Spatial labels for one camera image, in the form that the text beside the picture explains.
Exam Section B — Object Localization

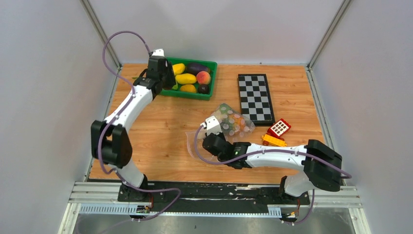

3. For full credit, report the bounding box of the clear dotted zip bag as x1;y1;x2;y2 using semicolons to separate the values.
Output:
186;103;255;162

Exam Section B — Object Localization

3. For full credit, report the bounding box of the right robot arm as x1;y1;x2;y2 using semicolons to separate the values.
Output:
202;134;344;204

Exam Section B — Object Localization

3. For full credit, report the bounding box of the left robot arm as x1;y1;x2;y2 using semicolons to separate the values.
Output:
91;54;176;201

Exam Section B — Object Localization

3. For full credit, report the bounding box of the yellow fake mango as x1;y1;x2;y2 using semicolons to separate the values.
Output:
172;63;186;76

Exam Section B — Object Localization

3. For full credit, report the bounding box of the yellow fake potato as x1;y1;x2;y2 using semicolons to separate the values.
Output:
175;73;197;85

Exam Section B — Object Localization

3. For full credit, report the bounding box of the orange fake fruit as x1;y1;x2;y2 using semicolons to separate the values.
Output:
179;84;197;93

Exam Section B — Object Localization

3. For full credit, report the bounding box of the dark purple fake eggplant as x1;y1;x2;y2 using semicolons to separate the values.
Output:
186;62;211;76

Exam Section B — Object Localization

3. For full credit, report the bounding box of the red yellow fake peach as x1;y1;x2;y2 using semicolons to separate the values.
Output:
196;71;211;85

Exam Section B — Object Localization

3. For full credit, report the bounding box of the dark fake passion fruit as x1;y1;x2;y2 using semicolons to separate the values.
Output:
197;84;210;95

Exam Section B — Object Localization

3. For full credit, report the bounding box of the green plastic tray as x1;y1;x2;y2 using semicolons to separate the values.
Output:
161;57;218;100

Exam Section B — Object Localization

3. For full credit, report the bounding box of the yellow toy wagon block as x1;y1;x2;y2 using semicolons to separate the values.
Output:
262;134;287;147

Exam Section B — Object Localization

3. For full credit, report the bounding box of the black white checkerboard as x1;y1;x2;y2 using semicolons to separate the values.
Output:
237;74;276;127

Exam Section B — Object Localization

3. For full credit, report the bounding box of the red toy window block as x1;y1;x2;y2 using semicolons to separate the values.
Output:
267;118;292;138

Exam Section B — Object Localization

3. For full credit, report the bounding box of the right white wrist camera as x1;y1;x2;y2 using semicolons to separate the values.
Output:
200;116;222;137

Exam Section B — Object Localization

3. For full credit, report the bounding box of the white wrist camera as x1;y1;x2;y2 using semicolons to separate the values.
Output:
150;49;165;57
200;116;222;137

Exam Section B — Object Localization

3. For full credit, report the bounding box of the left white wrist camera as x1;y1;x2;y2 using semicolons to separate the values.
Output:
150;49;165;57

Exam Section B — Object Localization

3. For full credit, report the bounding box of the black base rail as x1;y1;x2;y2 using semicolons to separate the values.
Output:
117;181;311;214

